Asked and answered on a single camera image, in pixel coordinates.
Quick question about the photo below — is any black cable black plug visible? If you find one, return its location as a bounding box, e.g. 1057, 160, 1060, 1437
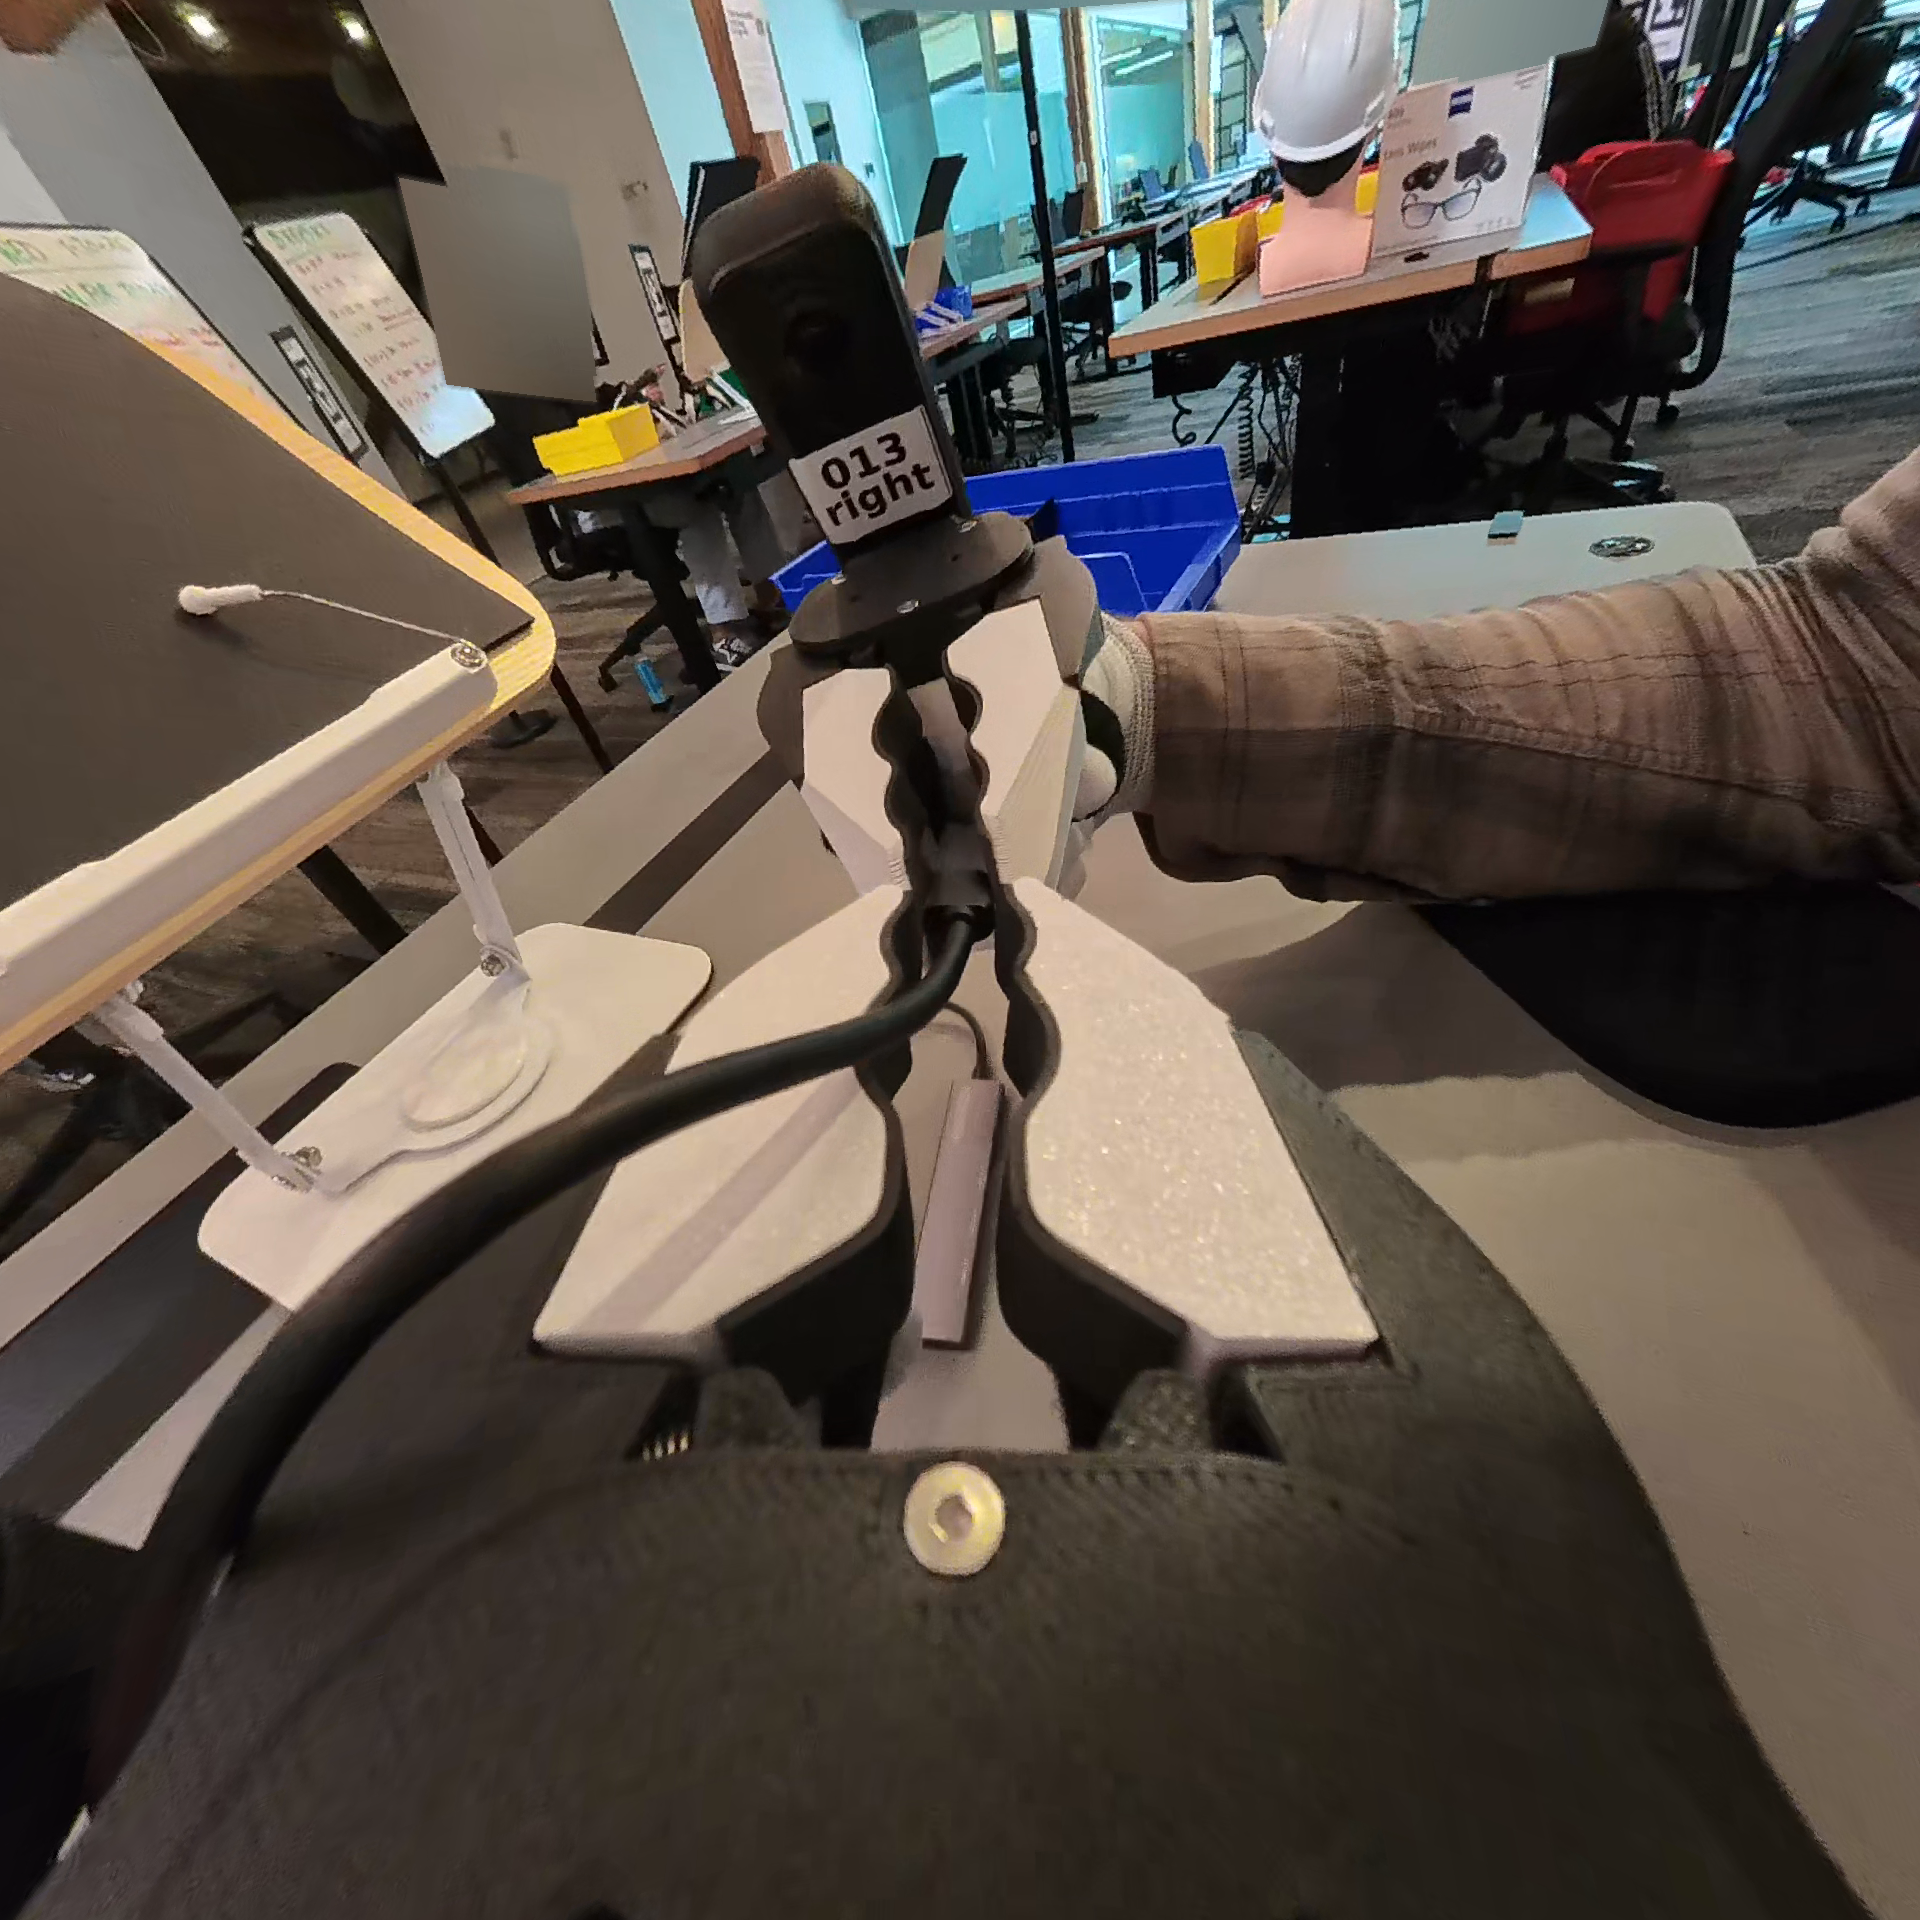
92, 676, 1012, 1800

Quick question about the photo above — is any white hard hat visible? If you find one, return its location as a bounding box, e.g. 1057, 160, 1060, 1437
1253, 0, 1403, 167

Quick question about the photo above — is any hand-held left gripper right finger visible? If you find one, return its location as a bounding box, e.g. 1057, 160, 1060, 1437
992, 879, 1376, 1412

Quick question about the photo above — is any small dark grey usb hub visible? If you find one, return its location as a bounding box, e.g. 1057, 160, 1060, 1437
912, 1073, 1011, 1352

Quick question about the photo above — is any yellow plastic bin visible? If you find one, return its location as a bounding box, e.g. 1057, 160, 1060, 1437
1189, 201, 1280, 289

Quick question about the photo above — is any red black office chair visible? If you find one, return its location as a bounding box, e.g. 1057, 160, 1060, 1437
1480, 135, 1748, 502

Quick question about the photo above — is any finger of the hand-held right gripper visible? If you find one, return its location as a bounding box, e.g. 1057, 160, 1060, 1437
961, 584, 1113, 902
758, 660, 924, 902

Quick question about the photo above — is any white product box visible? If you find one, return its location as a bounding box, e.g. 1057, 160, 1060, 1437
1370, 62, 1560, 262

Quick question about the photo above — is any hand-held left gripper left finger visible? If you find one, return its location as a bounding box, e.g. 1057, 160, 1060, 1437
541, 879, 917, 1412

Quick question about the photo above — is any white flip chart board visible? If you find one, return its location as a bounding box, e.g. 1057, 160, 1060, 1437
0, 224, 234, 397
256, 209, 504, 457

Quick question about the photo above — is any dark cloth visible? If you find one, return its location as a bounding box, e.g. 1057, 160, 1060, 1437
1420, 879, 1920, 1134

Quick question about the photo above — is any background office desk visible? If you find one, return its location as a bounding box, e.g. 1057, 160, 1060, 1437
1104, 175, 1598, 548
506, 302, 1042, 697

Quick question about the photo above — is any blue plastic bin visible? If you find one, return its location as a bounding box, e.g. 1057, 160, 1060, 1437
772, 445, 1251, 624

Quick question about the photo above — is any person's right hand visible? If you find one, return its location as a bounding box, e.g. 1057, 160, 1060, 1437
1075, 609, 1164, 832

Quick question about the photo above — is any mannequin head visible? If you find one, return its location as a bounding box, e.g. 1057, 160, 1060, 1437
1257, 150, 1386, 296

